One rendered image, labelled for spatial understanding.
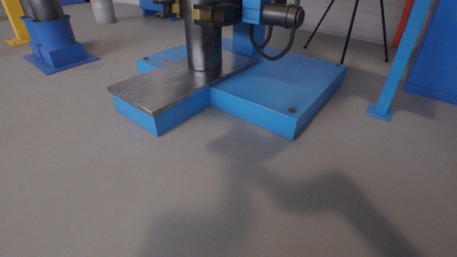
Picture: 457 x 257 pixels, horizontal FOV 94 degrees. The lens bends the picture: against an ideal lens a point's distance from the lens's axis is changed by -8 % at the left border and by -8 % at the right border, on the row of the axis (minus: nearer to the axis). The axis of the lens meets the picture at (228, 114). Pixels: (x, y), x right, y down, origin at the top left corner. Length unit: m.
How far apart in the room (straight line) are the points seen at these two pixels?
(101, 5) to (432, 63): 3.68
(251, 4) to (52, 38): 1.62
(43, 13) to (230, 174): 1.88
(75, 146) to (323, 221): 1.07
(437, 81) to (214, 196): 1.55
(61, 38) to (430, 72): 2.65
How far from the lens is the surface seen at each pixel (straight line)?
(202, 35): 1.33
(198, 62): 1.39
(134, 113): 1.23
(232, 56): 1.64
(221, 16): 1.20
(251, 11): 1.24
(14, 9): 3.54
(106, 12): 3.86
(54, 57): 2.29
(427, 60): 1.86
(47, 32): 2.29
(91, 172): 1.08
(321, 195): 0.93
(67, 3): 6.91
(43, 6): 2.28
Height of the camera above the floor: 0.69
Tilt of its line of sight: 33 degrees down
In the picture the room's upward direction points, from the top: straight up
